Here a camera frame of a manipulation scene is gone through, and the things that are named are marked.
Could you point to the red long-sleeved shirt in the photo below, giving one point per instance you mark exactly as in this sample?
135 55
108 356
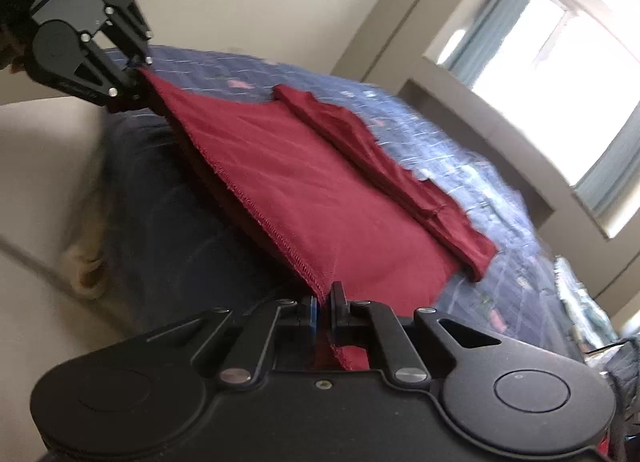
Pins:
300 192

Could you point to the light blue cloth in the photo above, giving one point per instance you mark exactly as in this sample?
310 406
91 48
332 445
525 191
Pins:
582 302

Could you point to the beige window cabinet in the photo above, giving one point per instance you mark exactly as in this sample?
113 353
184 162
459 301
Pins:
500 126

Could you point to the beige tall wardrobe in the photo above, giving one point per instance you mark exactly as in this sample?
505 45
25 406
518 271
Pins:
390 6

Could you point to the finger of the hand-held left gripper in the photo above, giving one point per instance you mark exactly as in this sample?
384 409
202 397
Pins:
131 34
107 74

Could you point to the blue checked floral quilt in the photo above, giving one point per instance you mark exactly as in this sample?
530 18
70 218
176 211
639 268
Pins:
425 141

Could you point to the blue-grey curtain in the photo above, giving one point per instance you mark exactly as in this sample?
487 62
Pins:
500 16
617 171

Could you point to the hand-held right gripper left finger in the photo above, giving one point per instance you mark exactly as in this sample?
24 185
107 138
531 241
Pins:
311 314

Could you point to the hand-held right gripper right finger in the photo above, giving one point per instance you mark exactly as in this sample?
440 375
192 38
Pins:
339 309

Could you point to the window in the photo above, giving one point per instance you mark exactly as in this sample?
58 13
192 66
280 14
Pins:
565 71

